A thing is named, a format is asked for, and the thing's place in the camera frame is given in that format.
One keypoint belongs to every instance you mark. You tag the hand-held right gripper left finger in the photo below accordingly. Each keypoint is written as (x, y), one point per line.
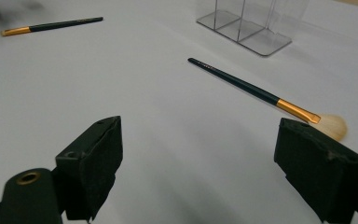
(90, 168)

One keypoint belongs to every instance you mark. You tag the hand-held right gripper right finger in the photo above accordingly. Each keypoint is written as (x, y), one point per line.
(320, 174)

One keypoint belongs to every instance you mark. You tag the thin black gold makeup brush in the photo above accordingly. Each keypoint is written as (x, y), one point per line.
(59, 25)

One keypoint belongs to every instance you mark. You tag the fluffy black gold makeup brush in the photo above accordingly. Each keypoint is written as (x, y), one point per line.
(248, 88)

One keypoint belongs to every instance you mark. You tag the clear acrylic divided organizer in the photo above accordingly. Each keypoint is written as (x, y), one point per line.
(261, 39)

